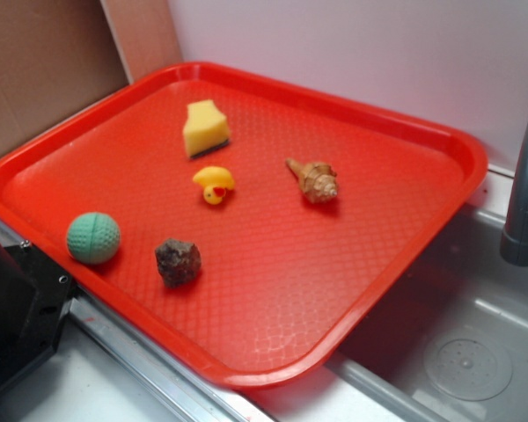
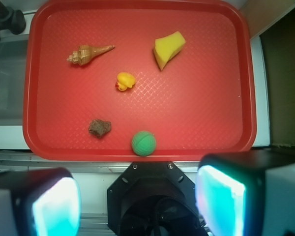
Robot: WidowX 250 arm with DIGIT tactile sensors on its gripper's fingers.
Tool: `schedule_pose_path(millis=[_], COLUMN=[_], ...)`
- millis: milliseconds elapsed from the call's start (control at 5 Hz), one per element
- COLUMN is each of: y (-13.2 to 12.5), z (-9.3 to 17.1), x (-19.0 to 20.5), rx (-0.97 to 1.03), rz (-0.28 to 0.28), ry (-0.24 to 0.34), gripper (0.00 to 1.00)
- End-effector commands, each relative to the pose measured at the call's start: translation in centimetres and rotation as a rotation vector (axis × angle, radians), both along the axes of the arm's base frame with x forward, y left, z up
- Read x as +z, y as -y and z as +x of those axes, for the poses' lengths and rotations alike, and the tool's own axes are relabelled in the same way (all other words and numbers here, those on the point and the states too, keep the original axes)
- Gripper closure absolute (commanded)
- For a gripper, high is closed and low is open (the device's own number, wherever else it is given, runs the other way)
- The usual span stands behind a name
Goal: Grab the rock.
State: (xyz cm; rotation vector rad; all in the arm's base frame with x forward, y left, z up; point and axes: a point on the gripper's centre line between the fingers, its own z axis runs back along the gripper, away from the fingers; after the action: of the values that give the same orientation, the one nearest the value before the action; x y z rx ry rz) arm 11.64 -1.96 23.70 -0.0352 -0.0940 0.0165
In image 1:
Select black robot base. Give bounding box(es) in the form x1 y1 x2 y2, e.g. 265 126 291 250
0 244 74 393

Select dark brown rock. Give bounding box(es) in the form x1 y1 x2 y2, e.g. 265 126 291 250
155 238 202 288

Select red plastic tray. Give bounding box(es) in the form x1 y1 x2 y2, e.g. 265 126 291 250
0 62 488 390

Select yellow rubber duck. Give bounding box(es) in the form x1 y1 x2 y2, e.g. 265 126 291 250
193 166 236 205

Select brown spiral seashell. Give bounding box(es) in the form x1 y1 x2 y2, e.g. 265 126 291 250
285 158 339 204

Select yellow sponge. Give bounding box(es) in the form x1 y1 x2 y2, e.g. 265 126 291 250
182 99 231 159

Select green dimpled ball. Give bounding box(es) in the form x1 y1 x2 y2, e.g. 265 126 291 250
66 212 121 265

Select grey toy sink basin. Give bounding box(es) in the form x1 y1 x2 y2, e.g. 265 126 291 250
251 207 528 421

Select brown cardboard panel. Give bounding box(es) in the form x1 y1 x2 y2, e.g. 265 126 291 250
0 1 182 157

